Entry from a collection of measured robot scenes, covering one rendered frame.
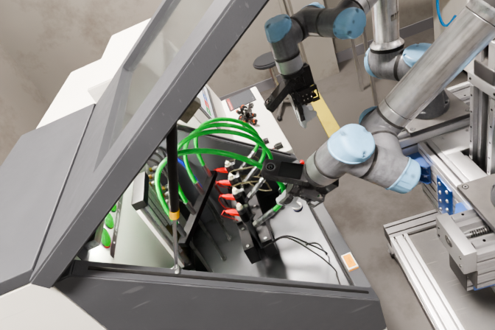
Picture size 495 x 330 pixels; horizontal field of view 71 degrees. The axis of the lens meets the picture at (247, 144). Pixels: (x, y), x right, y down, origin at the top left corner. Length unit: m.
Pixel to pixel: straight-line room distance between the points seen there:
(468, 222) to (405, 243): 0.90
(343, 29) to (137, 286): 0.75
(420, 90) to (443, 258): 1.32
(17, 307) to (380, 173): 0.73
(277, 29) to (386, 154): 0.45
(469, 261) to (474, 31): 0.60
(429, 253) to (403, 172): 1.30
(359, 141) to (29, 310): 0.70
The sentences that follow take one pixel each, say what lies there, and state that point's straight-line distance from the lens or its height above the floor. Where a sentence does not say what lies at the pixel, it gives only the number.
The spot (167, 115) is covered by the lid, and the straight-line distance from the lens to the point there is 0.51.
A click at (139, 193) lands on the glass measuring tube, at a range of 1.11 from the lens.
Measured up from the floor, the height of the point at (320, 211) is 0.95.
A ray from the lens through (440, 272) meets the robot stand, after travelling 1.95.
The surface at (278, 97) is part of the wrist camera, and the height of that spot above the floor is 1.37.
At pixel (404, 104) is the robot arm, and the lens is 0.79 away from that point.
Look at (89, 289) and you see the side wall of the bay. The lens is 0.78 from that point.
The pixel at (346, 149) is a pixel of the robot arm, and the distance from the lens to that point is 0.66.
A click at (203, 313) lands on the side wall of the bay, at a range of 0.87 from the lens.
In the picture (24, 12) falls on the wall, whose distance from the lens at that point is 4.25.
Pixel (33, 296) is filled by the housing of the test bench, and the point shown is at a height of 1.44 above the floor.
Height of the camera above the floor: 1.87
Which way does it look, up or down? 34 degrees down
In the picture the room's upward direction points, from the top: 24 degrees counter-clockwise
